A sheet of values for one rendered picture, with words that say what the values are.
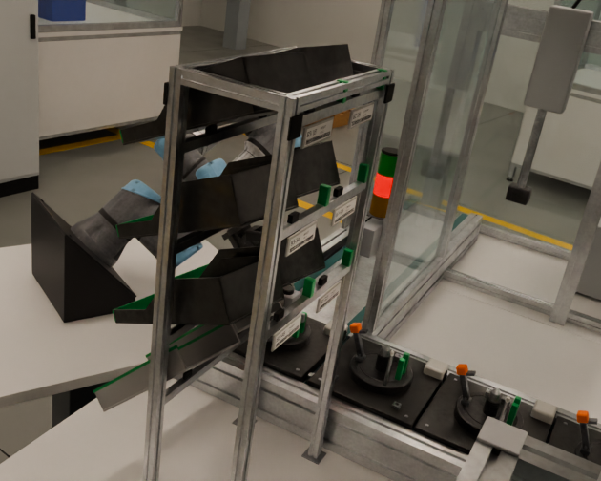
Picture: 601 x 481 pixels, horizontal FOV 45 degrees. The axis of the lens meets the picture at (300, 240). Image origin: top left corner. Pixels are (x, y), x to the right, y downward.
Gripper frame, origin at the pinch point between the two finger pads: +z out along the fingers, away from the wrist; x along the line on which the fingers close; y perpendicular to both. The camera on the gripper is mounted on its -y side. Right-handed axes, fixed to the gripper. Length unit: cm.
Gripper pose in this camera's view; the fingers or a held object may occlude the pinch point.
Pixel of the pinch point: (288, 296)
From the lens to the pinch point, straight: 165.7
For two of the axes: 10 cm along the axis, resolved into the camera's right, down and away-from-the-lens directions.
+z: 4.8, 8.8, 0.5
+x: -4.7, 3.0, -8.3
